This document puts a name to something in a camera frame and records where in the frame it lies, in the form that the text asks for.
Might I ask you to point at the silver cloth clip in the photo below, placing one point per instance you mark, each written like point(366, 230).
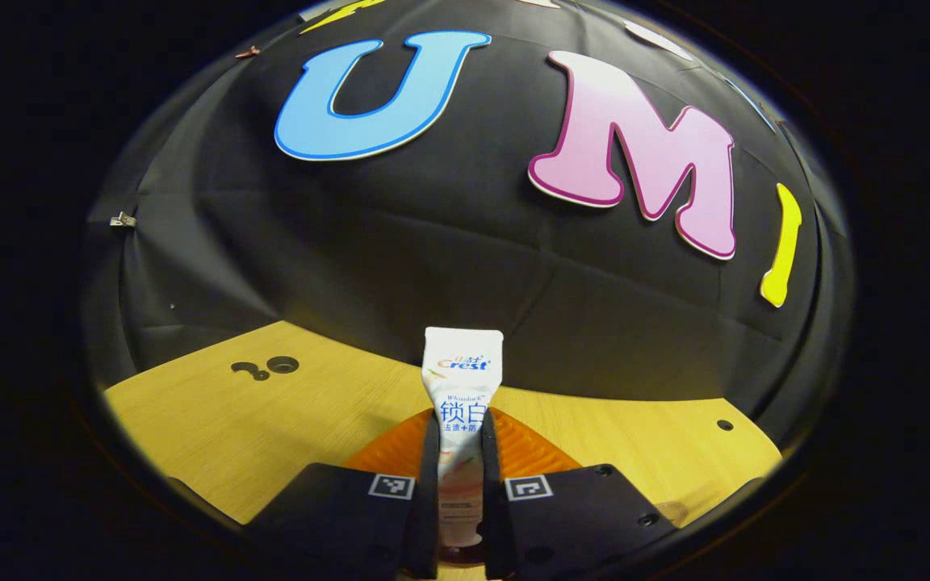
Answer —
point(123, 219)

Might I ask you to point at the white toothpaste tube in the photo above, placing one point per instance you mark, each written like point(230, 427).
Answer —
point(463, 379)

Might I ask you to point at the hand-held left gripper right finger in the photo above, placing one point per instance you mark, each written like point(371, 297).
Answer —
point(491, 500)

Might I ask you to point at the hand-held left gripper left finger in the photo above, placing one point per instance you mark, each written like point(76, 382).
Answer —
point(429, 500)

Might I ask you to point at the copper cloth clip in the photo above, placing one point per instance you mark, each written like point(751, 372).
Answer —
point(248, 52)

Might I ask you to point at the black backdrop cloth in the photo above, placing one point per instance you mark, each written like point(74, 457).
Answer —
point(433, 242)

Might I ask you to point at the wooden desktop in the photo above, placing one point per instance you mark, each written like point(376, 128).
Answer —
point(231, 420)

